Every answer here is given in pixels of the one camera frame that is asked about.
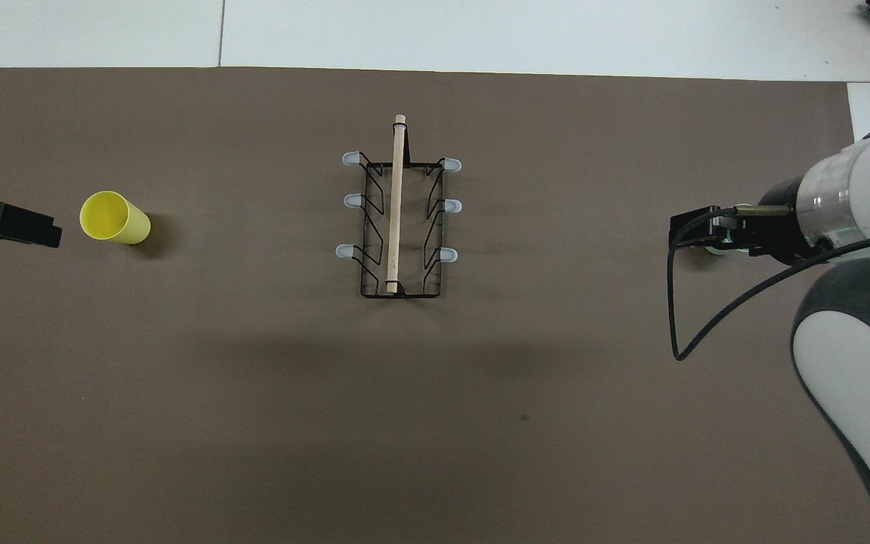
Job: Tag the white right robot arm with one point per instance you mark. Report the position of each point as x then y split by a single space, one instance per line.
858 393

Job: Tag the yellow plastic cup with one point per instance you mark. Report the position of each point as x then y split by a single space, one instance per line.
114 219

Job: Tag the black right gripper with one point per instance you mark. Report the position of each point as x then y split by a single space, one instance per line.
778 238

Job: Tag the brown table mat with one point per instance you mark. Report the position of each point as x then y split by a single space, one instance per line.
254 415

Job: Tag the pale green plastic cup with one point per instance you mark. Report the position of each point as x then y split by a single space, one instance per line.
713 250

